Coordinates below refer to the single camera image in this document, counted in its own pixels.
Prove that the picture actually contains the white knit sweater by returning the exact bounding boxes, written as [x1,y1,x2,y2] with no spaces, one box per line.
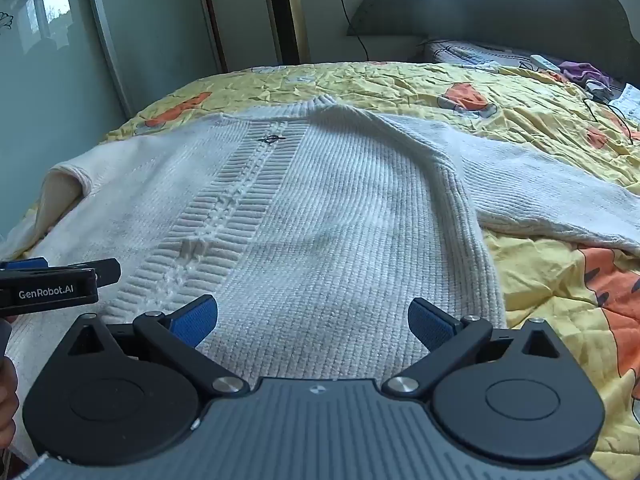
[0,94,640,411]

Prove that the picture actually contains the person's left hand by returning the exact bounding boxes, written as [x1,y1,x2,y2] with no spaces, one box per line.
[0,358,20,450]

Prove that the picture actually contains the yellow floral bed quilt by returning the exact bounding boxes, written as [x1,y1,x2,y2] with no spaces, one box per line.
[0,60,640,478]

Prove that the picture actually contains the patterned pillow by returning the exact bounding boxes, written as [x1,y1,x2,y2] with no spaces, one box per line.
[416,40,563,70]

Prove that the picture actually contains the white remote control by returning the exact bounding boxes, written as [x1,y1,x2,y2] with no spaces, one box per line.
[529,54,561,74]

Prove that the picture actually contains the purple cloth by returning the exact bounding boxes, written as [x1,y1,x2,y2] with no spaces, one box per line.
[559,61,611,87]

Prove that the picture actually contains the gold tower fan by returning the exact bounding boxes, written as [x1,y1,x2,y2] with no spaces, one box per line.
[266,0,311,65]

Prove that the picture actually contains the grey upholstered headboard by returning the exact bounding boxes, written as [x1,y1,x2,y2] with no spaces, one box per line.
[349,0,639,84]

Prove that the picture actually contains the black power cable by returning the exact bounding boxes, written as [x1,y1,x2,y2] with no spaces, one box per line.
[331,0,371,64]

